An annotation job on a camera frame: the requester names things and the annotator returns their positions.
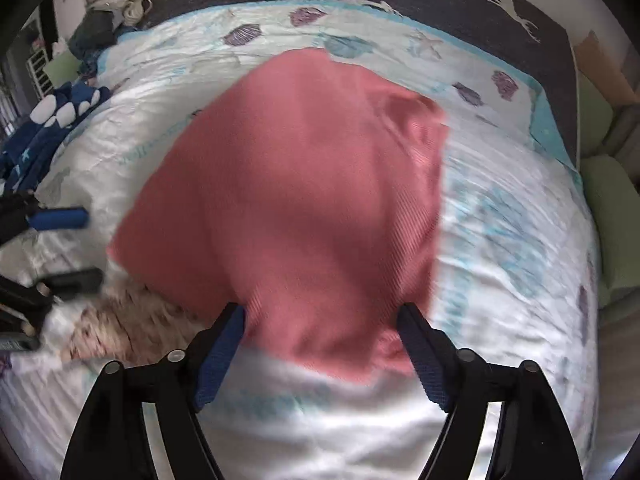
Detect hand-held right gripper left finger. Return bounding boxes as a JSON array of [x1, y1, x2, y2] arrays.
[[60, 302, 246, 480]]

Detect dark cloth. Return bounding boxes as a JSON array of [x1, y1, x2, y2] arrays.
[[67, 7, 126, 61]]

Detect large green cushion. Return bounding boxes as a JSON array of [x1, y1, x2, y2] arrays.
[[581, 154, 640, 307]]

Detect green pillow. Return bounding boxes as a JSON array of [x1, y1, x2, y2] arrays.
[[42, 51, 83, 86]]

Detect white rack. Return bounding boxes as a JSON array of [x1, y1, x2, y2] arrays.
[[27, 52, 58, 98]]

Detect blue star print garment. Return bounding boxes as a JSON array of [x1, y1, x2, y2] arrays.
[[0, 81, 112, 196]]

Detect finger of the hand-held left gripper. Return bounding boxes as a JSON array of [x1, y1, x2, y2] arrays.
[[0, 267, 105, 333], [0, 192, 91, 247]]

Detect small green cushion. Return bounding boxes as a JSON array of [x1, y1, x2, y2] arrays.
[[576, 79, 617, 157]]

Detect pink knit garment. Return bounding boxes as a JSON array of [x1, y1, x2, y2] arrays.
[[107, 46, 449, 387]]

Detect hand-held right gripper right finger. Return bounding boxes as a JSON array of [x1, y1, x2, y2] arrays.
[[396, 302, 584, 480]]

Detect white shell print quilt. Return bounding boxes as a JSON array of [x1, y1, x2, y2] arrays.
[[0, 0, 601, 480]]

